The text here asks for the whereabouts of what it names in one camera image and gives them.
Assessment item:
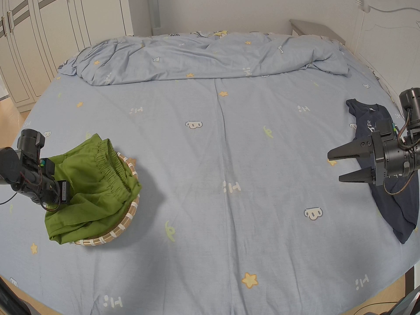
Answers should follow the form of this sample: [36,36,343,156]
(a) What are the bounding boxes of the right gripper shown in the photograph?
[327,131,420,186]

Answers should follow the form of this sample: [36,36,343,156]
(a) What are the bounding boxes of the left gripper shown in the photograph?
[28,176,70,212]

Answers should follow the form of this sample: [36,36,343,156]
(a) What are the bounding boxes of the green shorts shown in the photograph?
[44,133,142,245]

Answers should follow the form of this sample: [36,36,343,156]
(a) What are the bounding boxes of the round woven basket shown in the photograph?
[70,151,141,248]

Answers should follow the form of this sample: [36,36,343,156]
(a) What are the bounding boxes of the bed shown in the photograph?
[0,0,420,315]

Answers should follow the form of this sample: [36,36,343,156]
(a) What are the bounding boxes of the dark blue printed T-shirt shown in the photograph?
[345,99,420,245]

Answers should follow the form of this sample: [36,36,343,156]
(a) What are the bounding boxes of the grey bedside table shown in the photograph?
[289,19,345,43]

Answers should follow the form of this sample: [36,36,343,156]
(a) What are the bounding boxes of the white wardrobe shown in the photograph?
[0,0,133,112]

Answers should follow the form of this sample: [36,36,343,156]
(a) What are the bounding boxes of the pale blue quilt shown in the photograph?
[57,30,352,87]

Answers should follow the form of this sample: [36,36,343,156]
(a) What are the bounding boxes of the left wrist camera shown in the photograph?
[39,158,56,180]

